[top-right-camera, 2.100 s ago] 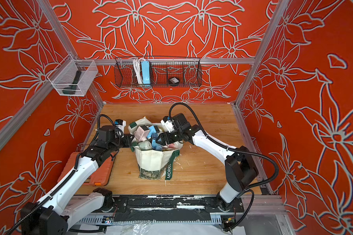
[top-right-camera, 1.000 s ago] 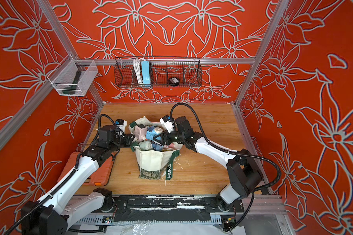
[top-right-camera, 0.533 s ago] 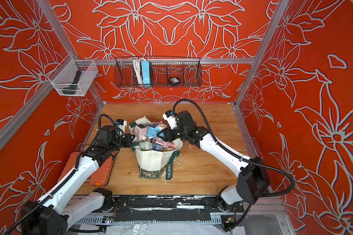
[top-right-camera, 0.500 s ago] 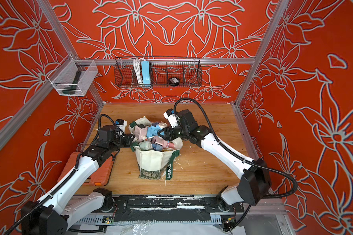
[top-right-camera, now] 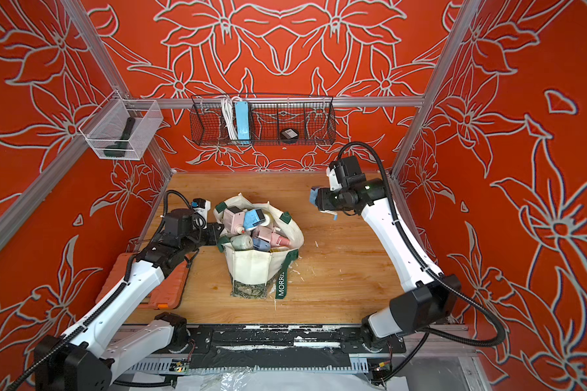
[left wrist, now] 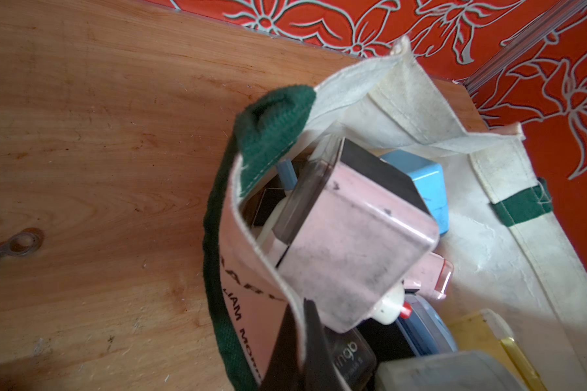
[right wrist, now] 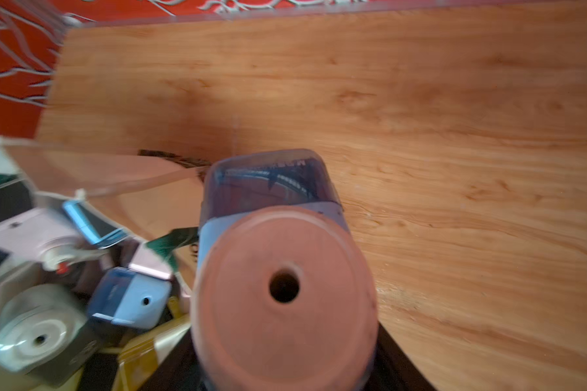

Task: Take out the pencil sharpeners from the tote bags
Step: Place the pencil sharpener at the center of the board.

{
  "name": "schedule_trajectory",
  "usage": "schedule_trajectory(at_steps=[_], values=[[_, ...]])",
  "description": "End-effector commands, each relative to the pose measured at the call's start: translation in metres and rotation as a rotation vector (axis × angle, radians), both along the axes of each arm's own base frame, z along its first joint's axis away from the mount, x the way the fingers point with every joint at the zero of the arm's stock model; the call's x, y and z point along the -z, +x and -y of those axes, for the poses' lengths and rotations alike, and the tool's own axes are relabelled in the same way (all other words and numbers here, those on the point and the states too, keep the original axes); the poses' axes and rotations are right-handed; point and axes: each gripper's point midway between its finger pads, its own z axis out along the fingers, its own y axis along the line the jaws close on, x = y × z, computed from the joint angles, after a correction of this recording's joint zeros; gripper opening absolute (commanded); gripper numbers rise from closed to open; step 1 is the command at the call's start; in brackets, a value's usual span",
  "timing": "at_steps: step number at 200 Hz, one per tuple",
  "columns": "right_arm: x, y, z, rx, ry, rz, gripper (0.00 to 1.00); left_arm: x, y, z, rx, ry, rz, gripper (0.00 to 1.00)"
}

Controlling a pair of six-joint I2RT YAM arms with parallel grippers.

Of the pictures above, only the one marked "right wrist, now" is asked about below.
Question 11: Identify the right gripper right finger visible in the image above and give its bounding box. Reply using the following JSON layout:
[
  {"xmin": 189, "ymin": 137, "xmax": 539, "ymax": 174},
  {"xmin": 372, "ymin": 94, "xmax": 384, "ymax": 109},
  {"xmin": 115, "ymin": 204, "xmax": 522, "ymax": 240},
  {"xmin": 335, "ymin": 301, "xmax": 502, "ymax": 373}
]
[{"xmin": 371, "ymin": 324, "xmax": 435, "ymax": 391}]

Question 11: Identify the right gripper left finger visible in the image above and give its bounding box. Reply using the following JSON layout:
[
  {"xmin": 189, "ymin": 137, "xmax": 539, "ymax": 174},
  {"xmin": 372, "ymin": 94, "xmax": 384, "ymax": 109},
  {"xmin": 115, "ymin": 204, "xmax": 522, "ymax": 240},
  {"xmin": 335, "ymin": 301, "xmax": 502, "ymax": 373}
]
[{"xmin": 139, "ymin": 330, "xmax": 202, "ymax": 391}]

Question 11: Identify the blue pencil sharpener pink cap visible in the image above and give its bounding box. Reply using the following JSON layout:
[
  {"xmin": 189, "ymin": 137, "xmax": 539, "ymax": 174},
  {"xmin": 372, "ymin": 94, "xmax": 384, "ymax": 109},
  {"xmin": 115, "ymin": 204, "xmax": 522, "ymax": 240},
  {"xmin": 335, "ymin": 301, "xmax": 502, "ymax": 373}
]
[{"xmin": 191, "ymin": 149, "xmax": 378, "ymax": 390}]

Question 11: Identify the white canvas tote bag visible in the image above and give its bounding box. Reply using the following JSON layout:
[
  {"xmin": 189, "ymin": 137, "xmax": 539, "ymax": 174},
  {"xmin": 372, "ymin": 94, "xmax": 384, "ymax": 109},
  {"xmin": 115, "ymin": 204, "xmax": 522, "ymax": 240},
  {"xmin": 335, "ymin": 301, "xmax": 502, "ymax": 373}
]
[{"xmin": 0, "ymin": 138, "xmax": 203, "ymax": 390}]

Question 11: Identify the yellow pencil sharpener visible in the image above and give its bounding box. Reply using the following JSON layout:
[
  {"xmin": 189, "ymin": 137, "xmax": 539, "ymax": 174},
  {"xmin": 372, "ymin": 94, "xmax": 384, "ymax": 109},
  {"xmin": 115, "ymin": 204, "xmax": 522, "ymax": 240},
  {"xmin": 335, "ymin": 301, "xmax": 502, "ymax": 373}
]
[{"xmin": 112, "ymin": 314, "xmax": 191, "ymax": 391}]

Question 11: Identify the white round pencil sharpener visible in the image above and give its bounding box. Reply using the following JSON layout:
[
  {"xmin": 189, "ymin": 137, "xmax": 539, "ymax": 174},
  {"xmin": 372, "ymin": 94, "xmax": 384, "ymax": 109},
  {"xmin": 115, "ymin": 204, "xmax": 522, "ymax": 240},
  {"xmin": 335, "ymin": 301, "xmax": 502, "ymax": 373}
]
[{"xmin": 0, "ymin": 283, "xmax": 87, "ymax": 375}]

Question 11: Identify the light blue small sharpener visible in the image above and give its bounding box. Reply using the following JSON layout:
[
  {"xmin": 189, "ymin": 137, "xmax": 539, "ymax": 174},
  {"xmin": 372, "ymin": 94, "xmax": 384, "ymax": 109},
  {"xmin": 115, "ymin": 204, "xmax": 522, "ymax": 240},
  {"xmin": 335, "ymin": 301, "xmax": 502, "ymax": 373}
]
[{"xmin": 86, "ymin": 267, "xmax": 172, "ymax": 330}]

